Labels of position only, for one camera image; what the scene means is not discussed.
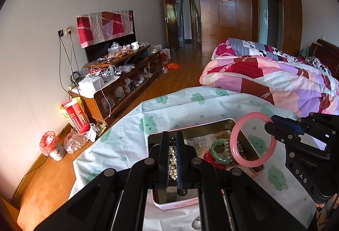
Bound pink bangle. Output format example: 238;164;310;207
229;112;277;168

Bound green jade bangle red cord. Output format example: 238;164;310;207
203;138;238;169

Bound gold bead chain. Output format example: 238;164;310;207
168;137;178;186

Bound pink patchwork quilt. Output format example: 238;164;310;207
199;38;338;117

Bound pink Genji tin box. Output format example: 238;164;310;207
152;118;264;210

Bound cloud print white tablecloth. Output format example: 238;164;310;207
71;86;315;227

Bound printed paper sheet in tin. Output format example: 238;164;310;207
184;132;230;158

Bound crumpled clear plastic bag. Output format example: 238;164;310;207
63;126;97;153

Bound dark wooden headboard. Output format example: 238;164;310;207
308;39;339;79

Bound red yellow carton box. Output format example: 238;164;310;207
59;97;90;134

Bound wooden TV cabinet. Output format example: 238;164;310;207
70;46;162;125

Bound white box on cabinet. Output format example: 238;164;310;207
78;76;105;95

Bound orange object on floor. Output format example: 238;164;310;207
164;63;180;69

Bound black television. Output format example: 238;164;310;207
84;14;136;62

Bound white mug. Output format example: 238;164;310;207
131;42;140;51

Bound red pink patchwork cloth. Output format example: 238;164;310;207
76;10;134;49

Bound wooden door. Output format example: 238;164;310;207
163;0;179;53

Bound wall power socket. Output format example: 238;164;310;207
58;27;72;37

